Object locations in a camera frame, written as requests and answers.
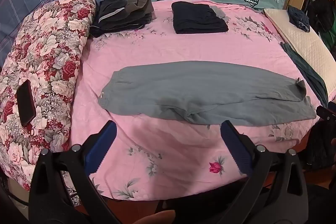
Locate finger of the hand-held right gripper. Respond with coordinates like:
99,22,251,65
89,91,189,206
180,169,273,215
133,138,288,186
316,106,336,123

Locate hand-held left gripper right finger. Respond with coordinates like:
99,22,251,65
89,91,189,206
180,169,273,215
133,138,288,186
220,120,309,224

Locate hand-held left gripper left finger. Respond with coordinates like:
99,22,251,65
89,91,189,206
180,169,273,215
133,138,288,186
28,120,117,224

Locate grey pants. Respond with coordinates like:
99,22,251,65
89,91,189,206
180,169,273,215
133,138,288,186
98,61,317,126

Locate black white-striped folded pants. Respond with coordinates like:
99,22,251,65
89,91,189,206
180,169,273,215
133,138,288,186
89,0,147,38

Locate brown folded pants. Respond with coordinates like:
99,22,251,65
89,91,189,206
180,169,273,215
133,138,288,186
123,0,154,22

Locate person's left hand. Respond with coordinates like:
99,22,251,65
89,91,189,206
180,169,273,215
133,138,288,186
136,209,176,224

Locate dark green cloth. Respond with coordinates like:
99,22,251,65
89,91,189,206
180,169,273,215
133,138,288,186
280,42,328,109

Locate pink floral bed sheet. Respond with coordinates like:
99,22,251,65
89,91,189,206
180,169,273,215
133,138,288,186
70,0,336,201

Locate cream quilted pillow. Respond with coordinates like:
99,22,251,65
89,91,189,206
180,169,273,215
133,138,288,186
263,7,336,98

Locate black smartphone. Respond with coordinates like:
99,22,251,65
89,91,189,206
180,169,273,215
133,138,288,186
16,80,36,128

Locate black hanging jacket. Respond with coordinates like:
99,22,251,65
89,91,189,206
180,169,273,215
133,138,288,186
306,0,336,33

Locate dark blue crumpled cloth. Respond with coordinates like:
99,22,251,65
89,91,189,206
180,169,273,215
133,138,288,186
287,6,311,32

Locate red floral quilt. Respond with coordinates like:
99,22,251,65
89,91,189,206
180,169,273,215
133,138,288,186
0,0,97,191

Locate small grey folded cloth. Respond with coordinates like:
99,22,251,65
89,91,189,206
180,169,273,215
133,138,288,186
209,5,227,19

